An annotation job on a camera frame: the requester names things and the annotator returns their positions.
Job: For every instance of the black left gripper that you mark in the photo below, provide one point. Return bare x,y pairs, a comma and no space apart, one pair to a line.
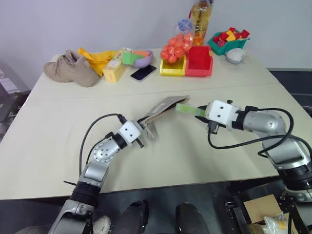
143,128

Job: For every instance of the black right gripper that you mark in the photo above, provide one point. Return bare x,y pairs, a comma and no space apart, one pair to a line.
208,114

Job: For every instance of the green stick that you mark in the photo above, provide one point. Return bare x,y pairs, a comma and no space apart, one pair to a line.
187,109

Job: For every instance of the beige grid fabric pouch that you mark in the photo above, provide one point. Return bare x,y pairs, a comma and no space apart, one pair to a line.
165,104

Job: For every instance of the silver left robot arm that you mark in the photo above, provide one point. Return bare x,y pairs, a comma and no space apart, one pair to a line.
100,151

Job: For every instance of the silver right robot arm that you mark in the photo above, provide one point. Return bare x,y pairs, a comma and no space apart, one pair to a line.
265,122

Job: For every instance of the red plastic storage bin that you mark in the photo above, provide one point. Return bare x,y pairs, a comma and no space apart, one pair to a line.
197,70

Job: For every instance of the yellow plastic storage bin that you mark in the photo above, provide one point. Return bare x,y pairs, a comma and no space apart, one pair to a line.
171,71

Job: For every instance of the black smartphone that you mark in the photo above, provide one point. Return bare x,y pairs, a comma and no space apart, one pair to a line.
143,72

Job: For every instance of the yellow printed carton box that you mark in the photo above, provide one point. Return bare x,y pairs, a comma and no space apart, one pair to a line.
114,68

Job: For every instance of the purple bowl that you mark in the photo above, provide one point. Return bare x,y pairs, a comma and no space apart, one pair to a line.
145,62

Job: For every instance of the bag of orange balls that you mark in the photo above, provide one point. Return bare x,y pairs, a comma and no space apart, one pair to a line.
174,50

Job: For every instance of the green plastic storage bin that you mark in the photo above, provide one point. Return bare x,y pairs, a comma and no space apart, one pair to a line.
234,46

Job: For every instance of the orange sponge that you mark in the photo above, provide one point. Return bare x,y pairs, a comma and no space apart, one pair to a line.
142,52

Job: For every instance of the yellow toy block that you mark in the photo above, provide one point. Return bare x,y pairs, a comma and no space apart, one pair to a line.
230,37

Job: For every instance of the yellow crumpled cloth bag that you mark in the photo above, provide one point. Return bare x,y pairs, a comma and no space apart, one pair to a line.
97,61

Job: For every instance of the small red toy block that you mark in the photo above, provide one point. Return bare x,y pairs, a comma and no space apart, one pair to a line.
232,30

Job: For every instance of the tall clear bag yellow snacks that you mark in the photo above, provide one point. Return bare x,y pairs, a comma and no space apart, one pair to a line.
201,24

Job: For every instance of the large red toy block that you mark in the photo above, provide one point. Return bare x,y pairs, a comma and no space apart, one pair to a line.
245,33

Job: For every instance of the beige suede shoe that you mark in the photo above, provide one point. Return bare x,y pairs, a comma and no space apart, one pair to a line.
70,68

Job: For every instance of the white sneaker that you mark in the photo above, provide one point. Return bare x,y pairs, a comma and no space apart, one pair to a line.
103,224

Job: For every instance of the brown cardboard box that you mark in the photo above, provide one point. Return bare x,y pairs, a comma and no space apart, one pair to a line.
260,207

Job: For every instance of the clear bag with yellow pieces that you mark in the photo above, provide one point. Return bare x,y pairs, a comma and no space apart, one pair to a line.
276,221

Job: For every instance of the dark shelf unit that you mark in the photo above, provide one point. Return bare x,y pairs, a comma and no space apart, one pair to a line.
11,97

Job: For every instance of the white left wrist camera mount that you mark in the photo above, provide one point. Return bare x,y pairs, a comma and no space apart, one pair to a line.
129,131

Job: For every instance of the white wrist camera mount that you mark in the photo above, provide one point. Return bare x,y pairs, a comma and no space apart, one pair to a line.
129,131
220,112

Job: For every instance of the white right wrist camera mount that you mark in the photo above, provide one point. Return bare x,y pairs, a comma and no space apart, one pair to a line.
220,112

